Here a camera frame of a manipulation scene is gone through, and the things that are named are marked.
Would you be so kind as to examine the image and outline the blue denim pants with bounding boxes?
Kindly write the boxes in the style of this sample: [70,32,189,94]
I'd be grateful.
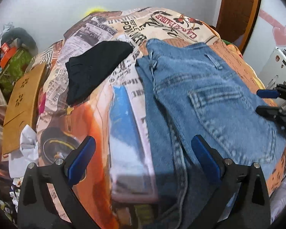
[135,39,286,228]

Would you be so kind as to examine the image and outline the white appliance with buttons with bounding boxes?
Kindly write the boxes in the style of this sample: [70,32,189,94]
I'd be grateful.
[257,46,286,108]

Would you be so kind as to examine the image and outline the white crumpled cloth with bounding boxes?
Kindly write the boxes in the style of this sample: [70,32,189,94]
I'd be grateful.
[9,125,39,178]

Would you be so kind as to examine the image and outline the brown wooden door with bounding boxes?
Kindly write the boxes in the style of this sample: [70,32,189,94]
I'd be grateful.
[216,0,261,53]

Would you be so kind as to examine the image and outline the newspaper print bed cover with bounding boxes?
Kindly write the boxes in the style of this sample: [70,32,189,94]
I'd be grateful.
[35,6,286,229]

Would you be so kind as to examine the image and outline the brown wooden board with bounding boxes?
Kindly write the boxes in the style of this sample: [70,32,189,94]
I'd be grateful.
[2,63,46,157]

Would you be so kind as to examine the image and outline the green patterned box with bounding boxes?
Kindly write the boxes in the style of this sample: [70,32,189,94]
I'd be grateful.
[0,48,32,99]

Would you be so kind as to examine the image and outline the black folded garment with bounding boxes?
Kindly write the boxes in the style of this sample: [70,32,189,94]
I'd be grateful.
[65,41,133,106]

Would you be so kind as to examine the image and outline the orange box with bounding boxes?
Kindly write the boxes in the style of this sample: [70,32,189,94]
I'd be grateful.
[0,47,17,69]

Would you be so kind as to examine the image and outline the yellow pillow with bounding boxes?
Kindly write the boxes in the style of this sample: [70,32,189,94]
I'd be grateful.
[84,6,107,17]

